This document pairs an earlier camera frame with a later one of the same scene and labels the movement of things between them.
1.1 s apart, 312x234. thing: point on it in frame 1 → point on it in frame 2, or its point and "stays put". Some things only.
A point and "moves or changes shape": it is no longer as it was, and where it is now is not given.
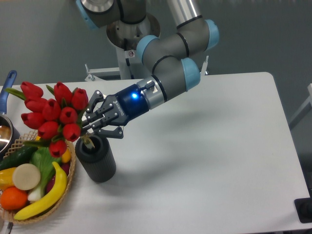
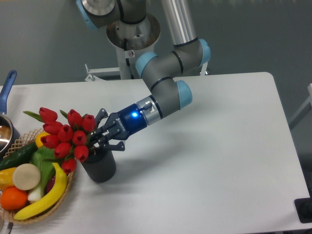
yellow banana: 53,198 stays put
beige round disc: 26,176 stays put
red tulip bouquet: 56,120 moves or changes shape
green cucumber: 17,156 stays put
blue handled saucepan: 9,132 stays put
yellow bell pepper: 6,178 stays put
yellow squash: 67,155 → 38,142
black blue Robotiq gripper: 128,104 → 127,121
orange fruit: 12,198 stays put
